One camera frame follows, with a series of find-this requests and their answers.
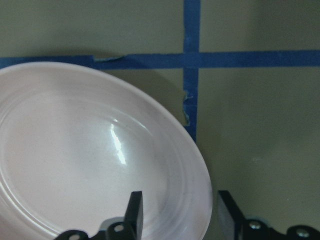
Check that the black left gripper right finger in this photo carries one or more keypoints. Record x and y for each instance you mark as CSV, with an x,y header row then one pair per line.
x,y
230,217

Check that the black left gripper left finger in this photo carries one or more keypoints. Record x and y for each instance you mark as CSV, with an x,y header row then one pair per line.
x,y
134,215

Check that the pink plate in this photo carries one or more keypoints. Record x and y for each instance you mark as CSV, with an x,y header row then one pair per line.
x,y
76,142

